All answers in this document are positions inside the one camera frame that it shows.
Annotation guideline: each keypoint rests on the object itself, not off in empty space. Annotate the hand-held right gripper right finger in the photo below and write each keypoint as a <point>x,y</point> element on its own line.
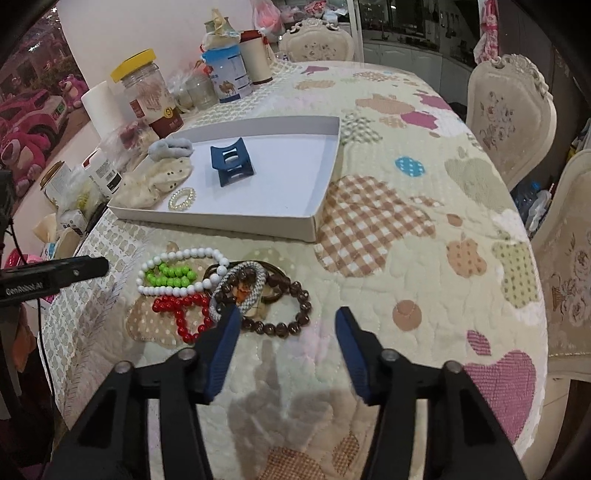
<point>354,350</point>

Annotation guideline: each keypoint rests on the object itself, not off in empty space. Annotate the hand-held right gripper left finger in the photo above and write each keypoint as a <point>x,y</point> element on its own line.
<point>220,355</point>

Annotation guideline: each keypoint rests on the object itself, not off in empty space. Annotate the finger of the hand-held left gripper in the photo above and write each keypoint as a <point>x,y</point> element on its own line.
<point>69,271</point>

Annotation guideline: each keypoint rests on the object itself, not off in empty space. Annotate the silver braided hair band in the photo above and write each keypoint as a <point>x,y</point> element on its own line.
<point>251,290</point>

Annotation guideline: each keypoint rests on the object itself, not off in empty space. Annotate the cream dotted fabric scrunchie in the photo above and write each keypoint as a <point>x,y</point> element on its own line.
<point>154,182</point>

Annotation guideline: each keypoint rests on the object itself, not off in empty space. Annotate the grey fabric scrunchie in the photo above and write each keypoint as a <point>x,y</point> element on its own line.
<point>168,148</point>

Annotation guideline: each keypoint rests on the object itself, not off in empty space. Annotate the white shallow cardboard tray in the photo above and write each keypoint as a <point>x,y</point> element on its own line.
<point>268,175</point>

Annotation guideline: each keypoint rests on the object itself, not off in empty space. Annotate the blue hair claw clip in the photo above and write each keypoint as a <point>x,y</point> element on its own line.
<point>232,164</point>

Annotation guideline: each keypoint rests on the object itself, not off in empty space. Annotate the gold-lid jar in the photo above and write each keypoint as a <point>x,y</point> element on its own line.
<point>54,187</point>

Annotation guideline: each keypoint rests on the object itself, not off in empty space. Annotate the white supplement bottle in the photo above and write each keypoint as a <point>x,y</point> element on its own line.
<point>104,173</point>

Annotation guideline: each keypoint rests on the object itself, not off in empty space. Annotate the patchwork quilted tablecloth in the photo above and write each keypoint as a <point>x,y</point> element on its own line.
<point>415,240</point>

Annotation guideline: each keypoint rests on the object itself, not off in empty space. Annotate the clear plastic bag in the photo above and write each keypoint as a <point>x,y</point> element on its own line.
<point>129,141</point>

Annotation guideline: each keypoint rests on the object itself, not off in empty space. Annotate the white paper towel roll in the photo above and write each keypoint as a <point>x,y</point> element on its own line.
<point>101,108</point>

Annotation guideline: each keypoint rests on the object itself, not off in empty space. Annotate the yellow-lid glass jar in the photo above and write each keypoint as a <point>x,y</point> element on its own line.
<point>147,92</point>

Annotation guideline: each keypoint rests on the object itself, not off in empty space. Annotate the small clear glass jar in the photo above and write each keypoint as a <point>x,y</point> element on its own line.
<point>201,91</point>

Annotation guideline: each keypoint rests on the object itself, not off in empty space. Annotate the ornate cream dining chair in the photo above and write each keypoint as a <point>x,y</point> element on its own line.
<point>317,44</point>
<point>508,120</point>
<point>565,267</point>

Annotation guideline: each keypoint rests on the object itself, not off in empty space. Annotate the plastic water bottle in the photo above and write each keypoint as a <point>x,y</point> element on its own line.
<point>531,201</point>

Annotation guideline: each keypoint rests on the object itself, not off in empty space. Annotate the blue and white tin can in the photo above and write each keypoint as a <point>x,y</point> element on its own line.
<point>228,71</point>

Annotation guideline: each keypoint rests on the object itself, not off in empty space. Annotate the cream cup with red lid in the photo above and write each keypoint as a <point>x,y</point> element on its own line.
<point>255,57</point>

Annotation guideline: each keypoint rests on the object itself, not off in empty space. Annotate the pink plastic bag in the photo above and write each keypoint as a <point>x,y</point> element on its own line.
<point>268,16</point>

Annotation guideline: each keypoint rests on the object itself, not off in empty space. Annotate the pink bear wall poster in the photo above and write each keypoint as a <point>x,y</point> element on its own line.
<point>32,115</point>

